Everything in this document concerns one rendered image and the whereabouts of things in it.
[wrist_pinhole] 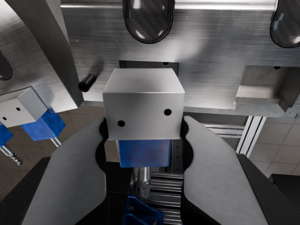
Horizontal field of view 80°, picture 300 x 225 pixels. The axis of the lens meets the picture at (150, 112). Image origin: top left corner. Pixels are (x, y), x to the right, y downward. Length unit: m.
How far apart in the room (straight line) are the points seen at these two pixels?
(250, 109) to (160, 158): 0.20
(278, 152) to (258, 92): 1.52
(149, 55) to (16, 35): 0.15
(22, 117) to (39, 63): 0.07
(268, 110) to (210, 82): 0.17
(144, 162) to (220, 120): 0.95
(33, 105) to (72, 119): 1.27
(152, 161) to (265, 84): 0.14
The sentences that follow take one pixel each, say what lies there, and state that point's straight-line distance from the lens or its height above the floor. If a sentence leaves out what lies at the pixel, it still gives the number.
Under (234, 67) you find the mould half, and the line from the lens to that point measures 0.17.
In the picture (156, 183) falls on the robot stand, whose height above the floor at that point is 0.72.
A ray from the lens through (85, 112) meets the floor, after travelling 1.44.
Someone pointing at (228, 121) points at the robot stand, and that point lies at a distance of 1.10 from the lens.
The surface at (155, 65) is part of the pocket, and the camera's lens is 0.19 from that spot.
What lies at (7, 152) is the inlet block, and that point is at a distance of 0.40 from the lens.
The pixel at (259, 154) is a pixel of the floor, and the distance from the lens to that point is 1.69.
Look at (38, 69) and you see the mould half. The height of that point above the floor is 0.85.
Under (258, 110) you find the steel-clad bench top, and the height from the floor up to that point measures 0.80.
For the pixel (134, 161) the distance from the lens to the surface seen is 0.16.
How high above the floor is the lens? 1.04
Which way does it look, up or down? 54 degrees down
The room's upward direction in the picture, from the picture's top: 170 degrees counter-clockwise
